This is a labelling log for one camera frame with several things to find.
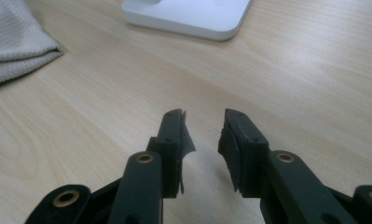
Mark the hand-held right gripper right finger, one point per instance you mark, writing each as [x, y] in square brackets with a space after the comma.
[249, 149]

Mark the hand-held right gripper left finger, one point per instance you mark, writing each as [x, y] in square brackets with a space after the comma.
[169, 140]

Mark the white desk lamp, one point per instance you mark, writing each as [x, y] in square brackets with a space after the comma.
[186, 15]

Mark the white cloth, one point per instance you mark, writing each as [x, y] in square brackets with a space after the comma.
[16, 40]

